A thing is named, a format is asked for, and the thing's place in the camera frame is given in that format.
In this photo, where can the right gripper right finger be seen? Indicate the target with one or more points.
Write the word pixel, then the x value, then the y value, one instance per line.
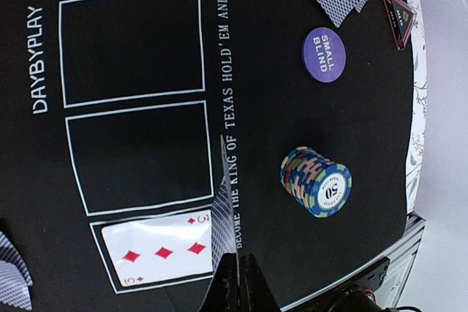
pixel 257 295

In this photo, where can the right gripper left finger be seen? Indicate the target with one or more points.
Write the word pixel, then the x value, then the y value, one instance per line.
pixel 222 294

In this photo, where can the three of diamonds card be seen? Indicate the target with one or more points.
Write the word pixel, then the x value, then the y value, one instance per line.
pixel 162 249

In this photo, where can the blue white chip stack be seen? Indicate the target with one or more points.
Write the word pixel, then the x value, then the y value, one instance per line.
pixel 320 185

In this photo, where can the purple small blind button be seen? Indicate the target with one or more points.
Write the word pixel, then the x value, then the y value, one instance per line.
pixel 324 55

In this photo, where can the triangular all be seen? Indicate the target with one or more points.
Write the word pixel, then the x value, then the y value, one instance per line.
pixel 401 17

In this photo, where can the floral tablecloth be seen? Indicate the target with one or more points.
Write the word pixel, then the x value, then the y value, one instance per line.
pixel 419 107

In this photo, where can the black poker mat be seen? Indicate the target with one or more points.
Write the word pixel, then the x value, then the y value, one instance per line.
pixel 113 109

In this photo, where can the aluminium front rail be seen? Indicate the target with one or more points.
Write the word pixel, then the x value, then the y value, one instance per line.
pixel 402 257

